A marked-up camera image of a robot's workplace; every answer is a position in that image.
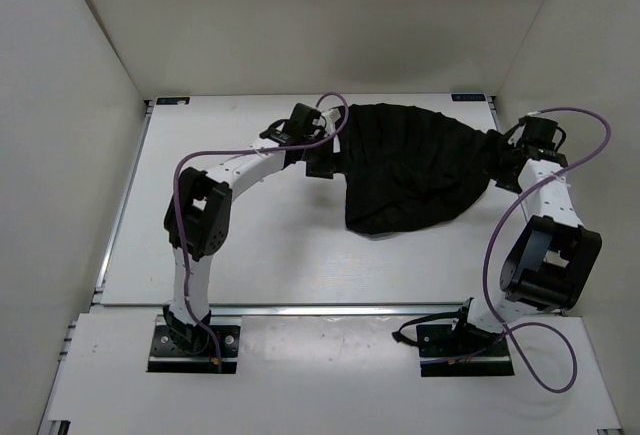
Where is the black pleated skirt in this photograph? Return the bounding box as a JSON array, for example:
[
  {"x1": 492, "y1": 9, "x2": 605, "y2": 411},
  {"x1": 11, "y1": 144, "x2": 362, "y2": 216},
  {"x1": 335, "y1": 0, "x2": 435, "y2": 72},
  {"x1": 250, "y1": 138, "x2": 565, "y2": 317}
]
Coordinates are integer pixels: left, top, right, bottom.
[{"x1": 306, "y1": 103, "x2": 492, "y2": 236}]

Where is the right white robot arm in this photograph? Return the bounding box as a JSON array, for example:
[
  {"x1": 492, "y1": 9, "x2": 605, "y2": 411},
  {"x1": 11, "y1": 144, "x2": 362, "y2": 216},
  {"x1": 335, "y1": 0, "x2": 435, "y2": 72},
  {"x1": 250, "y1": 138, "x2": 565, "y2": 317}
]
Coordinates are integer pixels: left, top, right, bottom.
[{"x1": 448, "y1": 110, "x2": 602, "y2": 356}]

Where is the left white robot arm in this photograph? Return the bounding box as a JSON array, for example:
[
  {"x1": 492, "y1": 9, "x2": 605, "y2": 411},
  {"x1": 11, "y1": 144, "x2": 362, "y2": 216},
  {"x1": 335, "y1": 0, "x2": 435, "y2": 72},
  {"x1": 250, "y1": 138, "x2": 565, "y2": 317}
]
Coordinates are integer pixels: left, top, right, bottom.
[{"x1": 163, "y1": 103, "x2": 343, "y2": 366}]

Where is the right blue table label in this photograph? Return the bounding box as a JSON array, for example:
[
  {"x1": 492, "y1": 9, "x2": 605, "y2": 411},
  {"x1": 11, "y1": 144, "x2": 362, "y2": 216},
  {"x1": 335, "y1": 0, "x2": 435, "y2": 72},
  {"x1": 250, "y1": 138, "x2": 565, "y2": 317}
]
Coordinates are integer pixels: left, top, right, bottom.
[{"x1": 451, "y1": 93, "x2": 486, "y2": 102}]

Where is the blue table label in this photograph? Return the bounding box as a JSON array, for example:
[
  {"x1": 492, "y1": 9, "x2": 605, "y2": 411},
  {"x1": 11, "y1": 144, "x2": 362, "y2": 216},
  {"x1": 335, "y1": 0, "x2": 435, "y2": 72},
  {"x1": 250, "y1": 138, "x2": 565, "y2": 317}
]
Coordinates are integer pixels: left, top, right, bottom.
[
  {"x1": 155, "y1": 97, "x2": 190, "y2": 106},
  {"x1": 451, "y1": 93, "x2": 486, "y2": 102}
]

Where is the left blue table label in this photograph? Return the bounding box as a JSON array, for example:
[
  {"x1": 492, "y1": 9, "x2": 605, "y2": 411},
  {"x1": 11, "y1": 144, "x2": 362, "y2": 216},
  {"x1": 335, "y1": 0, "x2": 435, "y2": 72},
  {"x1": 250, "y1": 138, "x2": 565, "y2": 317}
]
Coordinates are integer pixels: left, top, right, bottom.
[{"x1": 155, "y1": 97, "x2": 190, "y2": 106}]

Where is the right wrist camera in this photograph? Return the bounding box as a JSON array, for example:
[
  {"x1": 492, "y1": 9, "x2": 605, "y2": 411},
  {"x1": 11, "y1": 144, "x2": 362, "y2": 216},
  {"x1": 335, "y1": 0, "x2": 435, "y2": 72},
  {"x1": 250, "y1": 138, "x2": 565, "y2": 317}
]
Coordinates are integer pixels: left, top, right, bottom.
[{"x1": 522, "y1": 116, "x2": 558, "y2": 150}]

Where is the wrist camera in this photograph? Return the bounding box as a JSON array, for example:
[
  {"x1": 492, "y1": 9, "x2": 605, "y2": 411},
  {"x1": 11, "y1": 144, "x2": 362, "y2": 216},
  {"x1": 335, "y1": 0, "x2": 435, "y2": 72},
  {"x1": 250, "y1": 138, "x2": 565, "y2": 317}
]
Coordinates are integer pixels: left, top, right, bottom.
[
  {"x1": 522, "y1": 116, "x2": 558, "y2": 150},
  {"x1": 289, "y1": 103, "x2": 321, "y2": 131}
]

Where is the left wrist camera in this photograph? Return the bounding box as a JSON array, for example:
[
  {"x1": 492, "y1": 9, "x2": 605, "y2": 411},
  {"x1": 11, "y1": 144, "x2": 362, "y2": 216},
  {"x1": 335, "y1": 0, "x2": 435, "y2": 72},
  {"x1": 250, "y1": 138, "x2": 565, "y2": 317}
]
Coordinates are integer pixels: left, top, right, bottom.
[{"x1": 289, "y1": 103, "x2": 321, "y2": 131}]

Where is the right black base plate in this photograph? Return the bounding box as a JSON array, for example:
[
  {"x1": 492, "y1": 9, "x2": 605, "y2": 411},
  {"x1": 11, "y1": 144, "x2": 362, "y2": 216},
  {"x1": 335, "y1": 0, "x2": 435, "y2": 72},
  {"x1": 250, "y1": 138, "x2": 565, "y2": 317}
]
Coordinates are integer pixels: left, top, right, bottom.
[{"x1": 416, "y1": 324, "x2": 515, "y2": 378}]

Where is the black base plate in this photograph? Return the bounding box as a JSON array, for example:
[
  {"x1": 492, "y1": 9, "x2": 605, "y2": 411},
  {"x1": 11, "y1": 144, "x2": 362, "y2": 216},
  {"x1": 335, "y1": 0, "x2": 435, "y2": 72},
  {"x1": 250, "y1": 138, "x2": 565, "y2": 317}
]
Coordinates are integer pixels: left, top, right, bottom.
[
  {"x1": 416, "y1": 324, "x2": 515, "y2": 378},
  {"x1": 147, "y1": 316, "x2": 241, "y2": 375}
]

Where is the aluminium table rail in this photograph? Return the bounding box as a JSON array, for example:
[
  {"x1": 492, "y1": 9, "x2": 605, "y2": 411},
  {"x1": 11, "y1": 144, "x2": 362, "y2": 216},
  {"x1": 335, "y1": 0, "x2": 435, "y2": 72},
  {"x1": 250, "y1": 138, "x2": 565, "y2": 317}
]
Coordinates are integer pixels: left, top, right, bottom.
[{"x1": 92, "y1": 99, "x2": 155, "y2": 298}]

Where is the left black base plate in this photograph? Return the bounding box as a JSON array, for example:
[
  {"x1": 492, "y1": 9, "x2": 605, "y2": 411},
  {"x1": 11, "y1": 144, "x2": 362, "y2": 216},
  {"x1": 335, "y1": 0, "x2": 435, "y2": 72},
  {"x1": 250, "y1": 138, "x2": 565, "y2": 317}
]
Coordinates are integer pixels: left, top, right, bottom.
[{"x1": 147, "y1": 316, "x2": 241, "y2": 375}]

